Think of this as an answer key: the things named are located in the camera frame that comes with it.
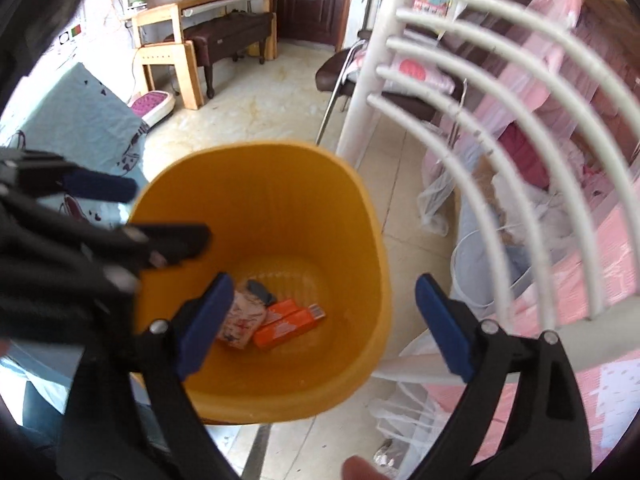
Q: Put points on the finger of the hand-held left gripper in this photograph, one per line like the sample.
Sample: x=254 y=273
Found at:
x=100 y=187
x=170 y=242

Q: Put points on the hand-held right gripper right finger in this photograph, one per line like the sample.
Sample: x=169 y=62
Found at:
x=445 y=330

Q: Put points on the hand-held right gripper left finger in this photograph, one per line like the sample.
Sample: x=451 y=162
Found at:
x=207 y=327

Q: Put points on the yellow plastic bin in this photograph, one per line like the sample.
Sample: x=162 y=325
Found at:
x=280 y=200

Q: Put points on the person's right hand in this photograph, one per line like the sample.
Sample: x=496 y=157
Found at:
x=362 y=469

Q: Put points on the patterned pink packet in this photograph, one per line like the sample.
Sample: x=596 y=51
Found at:
x=240 y=320

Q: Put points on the small dark wrapper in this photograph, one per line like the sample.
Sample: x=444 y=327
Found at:
x=260 y=291

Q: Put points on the grey fabric hamper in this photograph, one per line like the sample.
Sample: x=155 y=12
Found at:
x=480 y=270

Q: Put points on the orange carton box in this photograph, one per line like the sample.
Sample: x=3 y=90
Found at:
x=290 y=332
x=281 y=309

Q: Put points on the clear plastic bag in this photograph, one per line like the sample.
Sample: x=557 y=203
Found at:
x=415 y=410

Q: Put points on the light blue printed tablecloth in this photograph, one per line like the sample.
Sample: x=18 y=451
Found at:
x=75 y=105

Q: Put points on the pink and white scale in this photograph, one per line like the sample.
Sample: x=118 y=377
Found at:
x=150 y=106

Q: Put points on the white mesh bag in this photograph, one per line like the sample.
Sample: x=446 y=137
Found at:
x=436 y=205

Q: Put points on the wooden desk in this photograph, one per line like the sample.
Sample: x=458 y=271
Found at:
x=186 y=77

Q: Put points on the dark red garment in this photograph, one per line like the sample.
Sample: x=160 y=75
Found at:
x=525 y=155

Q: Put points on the dark brown bench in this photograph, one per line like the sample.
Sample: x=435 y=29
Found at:
x=225 y=30

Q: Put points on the white slatted chair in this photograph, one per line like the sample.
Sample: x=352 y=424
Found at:
x=361 y=110

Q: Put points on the pink cushion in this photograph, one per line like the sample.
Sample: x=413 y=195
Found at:
x=415 y=72

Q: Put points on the dark brown door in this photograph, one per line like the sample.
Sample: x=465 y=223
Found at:
x=310 y=0

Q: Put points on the brown metal-frame chair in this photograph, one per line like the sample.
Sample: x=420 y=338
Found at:
x=332 y=67

